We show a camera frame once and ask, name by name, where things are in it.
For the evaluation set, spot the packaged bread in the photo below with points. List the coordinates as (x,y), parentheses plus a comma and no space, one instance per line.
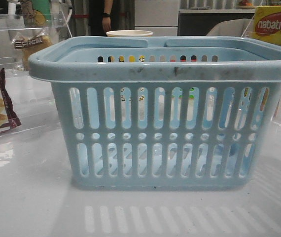
(30,45)

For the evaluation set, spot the light blue plastic basket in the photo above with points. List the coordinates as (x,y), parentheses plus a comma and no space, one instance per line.
(162,112)

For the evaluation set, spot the cream paper cup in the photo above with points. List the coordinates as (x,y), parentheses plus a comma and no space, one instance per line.
(129,33)

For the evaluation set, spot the white cabinet in background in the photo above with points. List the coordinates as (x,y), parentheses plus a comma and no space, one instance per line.
(158,16)

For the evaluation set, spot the person in dark clothes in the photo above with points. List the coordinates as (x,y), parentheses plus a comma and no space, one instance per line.
(104,16)

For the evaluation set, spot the grey chair back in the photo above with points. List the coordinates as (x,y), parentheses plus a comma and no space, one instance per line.
(232,28)

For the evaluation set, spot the green yellow cartoon package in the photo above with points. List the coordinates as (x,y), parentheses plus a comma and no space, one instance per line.
(36,13)

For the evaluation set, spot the clear acrylic shelf left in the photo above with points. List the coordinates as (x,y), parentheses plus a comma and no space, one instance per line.
(12,26)

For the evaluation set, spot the yellow nabati wafer box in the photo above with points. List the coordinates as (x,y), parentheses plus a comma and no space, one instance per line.
(267,24)

